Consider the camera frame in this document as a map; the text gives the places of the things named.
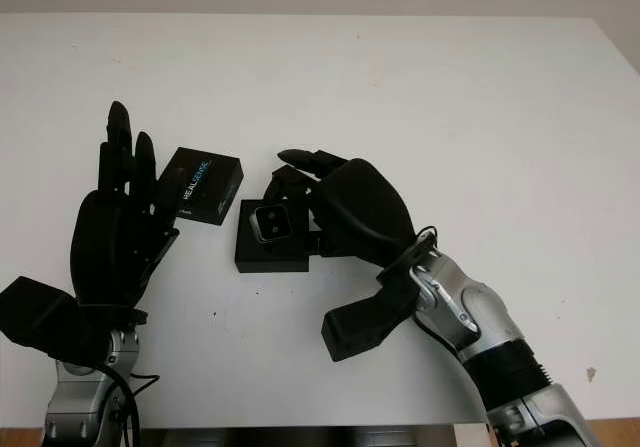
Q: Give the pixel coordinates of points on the small silver RealSense camera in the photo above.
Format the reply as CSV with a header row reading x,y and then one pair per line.
x,y
272,224

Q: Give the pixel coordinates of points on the black RealSense box lid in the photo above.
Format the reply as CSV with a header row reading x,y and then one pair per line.
x,y
215,182

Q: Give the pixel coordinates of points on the black camera box base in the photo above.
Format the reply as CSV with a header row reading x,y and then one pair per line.
x,y
270,264

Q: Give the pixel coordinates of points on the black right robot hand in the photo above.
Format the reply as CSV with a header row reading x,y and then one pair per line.
x,y
365,207

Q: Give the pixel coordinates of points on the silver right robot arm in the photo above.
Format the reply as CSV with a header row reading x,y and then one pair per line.
x,y
485,307

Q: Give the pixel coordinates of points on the grey metal base below table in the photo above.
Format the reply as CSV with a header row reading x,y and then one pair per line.
x,y
300,437

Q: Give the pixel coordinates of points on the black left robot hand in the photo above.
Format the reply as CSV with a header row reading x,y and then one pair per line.
x,y
110,247

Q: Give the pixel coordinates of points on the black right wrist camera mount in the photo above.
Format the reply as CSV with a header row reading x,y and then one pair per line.
x,y
360,327

